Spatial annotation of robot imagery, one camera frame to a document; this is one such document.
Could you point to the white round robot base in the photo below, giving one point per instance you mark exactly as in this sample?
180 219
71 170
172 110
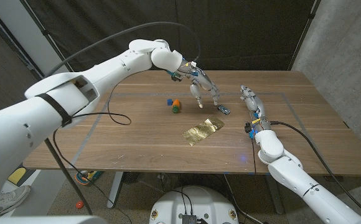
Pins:
196 202

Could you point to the black floor fan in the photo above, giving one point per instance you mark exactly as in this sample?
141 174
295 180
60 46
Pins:
130 178

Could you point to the black backdrop curtain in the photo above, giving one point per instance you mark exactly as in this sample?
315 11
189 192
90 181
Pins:
230 31

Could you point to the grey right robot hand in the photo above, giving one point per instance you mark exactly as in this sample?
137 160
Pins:
255 104

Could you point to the black backdrop frame pole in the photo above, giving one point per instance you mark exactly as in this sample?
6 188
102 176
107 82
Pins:
43 31
305 31

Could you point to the gold foil envelope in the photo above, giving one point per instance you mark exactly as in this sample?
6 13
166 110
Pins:
203 130

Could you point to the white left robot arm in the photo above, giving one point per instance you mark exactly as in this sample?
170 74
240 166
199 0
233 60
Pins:
59 99

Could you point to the black electronics box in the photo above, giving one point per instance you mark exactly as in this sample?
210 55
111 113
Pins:
190 219

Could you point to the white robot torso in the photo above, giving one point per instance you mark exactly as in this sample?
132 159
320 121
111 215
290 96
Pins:
43 220

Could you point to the colourful toy vehicle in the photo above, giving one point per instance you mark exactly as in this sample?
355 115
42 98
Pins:
88 178

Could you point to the small toy car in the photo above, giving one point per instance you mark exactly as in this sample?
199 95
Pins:
223 109

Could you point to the white sneaker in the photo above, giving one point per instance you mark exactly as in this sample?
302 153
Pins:
11 199

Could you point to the orange toy carrot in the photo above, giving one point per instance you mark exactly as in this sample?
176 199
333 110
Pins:
176 104

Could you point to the white table leg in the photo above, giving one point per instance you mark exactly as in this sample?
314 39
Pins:
115 189
274 193

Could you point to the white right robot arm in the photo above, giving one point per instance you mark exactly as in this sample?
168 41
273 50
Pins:
292 177

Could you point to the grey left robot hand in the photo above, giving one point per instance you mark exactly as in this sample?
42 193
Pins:
200 81

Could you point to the blue block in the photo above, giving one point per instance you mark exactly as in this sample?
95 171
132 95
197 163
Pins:
169 102

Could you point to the yellow pad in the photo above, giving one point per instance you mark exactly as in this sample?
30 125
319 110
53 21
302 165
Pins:
17 175

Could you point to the small orange disc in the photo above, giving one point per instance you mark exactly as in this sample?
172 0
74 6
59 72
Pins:
79 204

